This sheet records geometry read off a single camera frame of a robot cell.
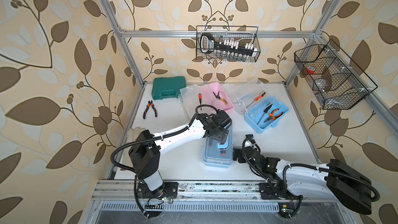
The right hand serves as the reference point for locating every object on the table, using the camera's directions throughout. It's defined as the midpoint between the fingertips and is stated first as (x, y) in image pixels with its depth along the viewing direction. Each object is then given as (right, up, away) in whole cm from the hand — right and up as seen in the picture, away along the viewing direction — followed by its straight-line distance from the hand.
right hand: (237, 149), depth 87 cm
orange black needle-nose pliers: (+25, +18, +14) cm, 34 cm away
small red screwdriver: (-22, +30, +10) cm, 38 cm away
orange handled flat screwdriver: (+15, +29, +13) cm, 35 cm away
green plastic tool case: (-46, +37, +24) cm, 64 cm away
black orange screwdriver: (-10, +1, -10) cm, 14 cm away
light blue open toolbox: (+19, +21, +15) cm, 32 cm away
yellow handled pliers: (-9, +30, +25) cm, 40 cm away
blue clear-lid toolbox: (-12, 0, -7) cm, 14 cm away
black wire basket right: (+45, +37, -12) cm, 60 cm away
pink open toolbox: (-15, +32, +18) cm, 40 cm away
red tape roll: (+37, +44, -6) cm, 58 cm away
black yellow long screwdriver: (+22, +21, +15) cm, 34 cm away
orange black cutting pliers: (-58, +26, +22) cm, 67 cm away
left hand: (-13, +11, -6) cm, 18 cm away
